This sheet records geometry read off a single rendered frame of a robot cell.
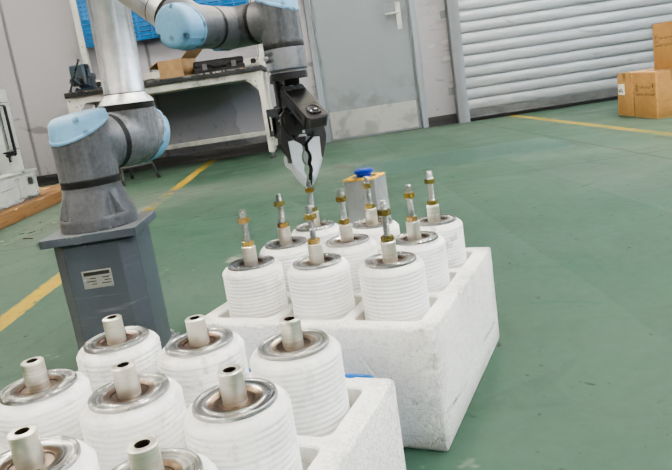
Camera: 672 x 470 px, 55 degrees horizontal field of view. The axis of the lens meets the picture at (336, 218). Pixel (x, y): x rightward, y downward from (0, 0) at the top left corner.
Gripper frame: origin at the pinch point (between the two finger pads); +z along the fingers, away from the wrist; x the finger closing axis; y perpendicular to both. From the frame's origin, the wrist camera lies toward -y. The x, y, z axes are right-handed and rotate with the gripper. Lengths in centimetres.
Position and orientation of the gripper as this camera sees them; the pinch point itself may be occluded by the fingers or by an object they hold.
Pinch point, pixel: (309, 179)
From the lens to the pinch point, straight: 122.8
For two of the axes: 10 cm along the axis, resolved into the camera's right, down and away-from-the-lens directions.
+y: -4.6, -1.1, 8.8
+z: 1.4, 9.7, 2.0
